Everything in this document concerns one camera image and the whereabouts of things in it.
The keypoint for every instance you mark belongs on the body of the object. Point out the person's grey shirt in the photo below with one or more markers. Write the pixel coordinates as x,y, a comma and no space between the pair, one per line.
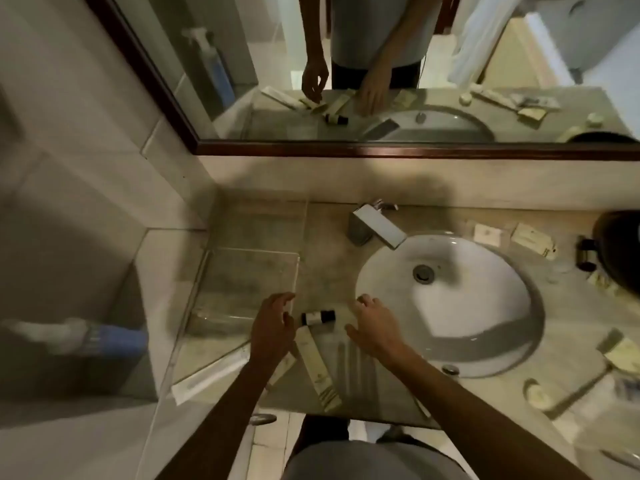
375,462

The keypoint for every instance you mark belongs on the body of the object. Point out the white sink basin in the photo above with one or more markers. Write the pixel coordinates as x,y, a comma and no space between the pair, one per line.
475,304

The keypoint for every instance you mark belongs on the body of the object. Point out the chrome square faucet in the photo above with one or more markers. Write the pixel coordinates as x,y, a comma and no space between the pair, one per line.
380,227

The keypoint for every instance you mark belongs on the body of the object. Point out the blue spray bottle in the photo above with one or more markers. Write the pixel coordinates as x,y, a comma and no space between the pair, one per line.
115,342

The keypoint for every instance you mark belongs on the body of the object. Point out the small square white packet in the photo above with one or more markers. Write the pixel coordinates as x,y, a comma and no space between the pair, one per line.
486,234

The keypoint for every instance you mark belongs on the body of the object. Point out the person's left forearm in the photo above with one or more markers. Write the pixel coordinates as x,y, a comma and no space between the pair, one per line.
225,424

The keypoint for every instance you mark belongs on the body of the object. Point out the small dark toiletry bottle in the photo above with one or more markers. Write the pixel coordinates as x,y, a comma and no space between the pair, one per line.
587,252
316,317

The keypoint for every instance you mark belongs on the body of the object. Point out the person's right forearm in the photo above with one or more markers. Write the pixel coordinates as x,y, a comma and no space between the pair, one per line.
475,424

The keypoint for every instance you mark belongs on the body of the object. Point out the person's left hand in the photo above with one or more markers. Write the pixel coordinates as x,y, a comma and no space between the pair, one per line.
272,334

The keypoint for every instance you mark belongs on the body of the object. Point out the person's right hand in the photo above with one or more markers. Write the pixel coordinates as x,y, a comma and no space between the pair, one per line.
377,332

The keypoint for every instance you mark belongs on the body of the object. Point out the black round bowl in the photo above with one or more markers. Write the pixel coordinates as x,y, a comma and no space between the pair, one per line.
620,244

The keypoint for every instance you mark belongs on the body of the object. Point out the round white soap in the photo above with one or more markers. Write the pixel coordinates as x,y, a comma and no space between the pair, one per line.
542,395

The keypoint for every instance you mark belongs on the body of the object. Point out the clear packet with dark comb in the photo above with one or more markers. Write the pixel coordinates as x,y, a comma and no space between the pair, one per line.
629,389

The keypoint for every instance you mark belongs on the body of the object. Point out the transparent tray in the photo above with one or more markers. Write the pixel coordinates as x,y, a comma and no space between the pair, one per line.
240,284

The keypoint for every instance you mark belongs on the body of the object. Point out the wooden framed mirror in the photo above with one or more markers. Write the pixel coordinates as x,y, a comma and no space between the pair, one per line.
250,44

